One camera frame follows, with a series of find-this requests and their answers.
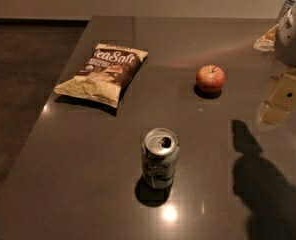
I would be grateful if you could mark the red apple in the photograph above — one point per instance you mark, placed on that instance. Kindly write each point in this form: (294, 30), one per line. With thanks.
(210, 79)

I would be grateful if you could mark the sea salt chips bag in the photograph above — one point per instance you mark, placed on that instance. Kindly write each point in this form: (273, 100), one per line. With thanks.
(103, 77)

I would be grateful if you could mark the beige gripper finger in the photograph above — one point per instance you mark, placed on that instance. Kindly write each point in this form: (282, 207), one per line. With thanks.
(282, 101)

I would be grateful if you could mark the opened silver soda can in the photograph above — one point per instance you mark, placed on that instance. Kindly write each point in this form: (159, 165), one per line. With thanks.
(159, 156)

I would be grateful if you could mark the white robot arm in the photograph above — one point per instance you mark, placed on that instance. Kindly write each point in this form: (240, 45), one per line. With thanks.
(266, 42)

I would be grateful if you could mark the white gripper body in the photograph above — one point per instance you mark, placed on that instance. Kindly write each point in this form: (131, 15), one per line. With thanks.
(293, 39)

